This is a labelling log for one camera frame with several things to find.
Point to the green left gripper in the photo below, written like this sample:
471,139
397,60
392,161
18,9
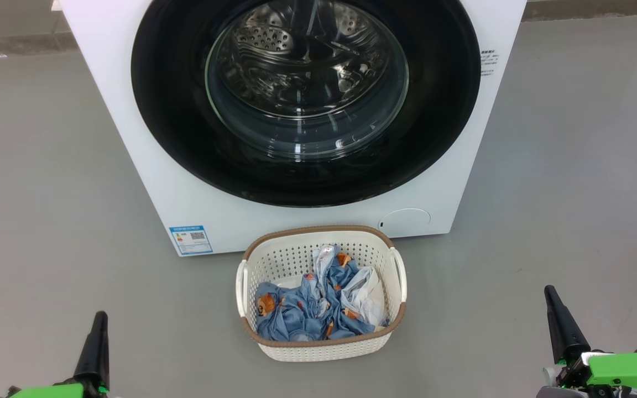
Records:
53,392

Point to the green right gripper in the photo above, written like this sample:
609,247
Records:
628,370

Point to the blue garment with white lining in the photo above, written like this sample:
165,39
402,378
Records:
365,296

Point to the blue bear-print garment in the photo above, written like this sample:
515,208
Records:
296,315

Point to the washing machine glass door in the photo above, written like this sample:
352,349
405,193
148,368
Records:
175,110

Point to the white front-load washing machine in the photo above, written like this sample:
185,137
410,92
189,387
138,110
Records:
130,166

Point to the blue energy label sticker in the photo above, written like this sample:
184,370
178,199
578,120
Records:
190,240

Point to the round white filter cover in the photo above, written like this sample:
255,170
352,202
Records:
407,221

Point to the cream basket with brown rim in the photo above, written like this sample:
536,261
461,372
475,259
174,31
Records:
324,348

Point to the printed text warning label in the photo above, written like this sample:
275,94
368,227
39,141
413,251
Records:
490,62

